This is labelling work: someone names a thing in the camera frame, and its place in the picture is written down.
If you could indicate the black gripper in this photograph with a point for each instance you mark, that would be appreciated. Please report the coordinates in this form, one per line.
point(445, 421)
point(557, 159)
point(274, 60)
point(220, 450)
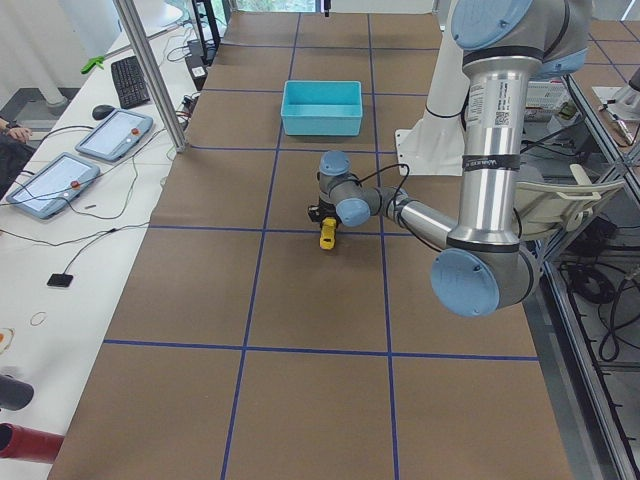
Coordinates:
point(327, 211)

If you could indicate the yellow beetle toy car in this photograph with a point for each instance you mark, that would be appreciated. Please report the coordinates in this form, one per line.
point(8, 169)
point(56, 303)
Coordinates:
point(328, 233)

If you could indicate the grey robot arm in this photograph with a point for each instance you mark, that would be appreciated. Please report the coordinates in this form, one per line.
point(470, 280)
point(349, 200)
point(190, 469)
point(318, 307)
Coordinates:
point(481, 264)

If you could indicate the turquoise plastic bin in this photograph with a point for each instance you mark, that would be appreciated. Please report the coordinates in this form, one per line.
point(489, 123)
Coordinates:
point(322, 108)

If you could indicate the far teach pendant tablet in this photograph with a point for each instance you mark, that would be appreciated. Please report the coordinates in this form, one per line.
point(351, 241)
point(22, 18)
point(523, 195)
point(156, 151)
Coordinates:
point(115, 135)

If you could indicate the teach pendant tablet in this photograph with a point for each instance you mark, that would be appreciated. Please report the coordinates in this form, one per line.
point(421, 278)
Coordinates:
point(54, 187)
point(115, 135)

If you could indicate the white plastic chair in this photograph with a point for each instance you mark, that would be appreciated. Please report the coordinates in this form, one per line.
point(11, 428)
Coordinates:
point(542, 209)

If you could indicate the black keyboard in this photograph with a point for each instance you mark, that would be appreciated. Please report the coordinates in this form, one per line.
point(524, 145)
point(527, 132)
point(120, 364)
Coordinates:
point(129, 83)

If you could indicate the black computer mouse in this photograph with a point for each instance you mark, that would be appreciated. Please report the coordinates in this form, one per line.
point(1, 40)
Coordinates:
point(101, 111)

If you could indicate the near teach pendant tablet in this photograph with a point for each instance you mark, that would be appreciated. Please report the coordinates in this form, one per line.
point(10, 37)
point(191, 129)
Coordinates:
point(54, 187)

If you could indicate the small black puck device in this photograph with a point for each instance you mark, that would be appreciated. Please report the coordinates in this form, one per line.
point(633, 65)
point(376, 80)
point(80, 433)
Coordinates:
point(60, 280)

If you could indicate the green plastic tool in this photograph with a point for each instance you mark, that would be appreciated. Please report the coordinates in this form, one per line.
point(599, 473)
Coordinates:
point(94, 62)

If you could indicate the red cylinder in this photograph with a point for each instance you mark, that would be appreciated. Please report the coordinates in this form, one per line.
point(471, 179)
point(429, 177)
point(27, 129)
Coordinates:
point(22, 443)

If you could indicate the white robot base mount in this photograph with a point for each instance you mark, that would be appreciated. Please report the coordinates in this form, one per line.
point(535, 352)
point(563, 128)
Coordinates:
point(435, 144)

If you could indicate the aluminium frame post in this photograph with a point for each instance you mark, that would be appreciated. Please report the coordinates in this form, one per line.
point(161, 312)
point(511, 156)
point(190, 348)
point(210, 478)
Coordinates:
point(136, 33)

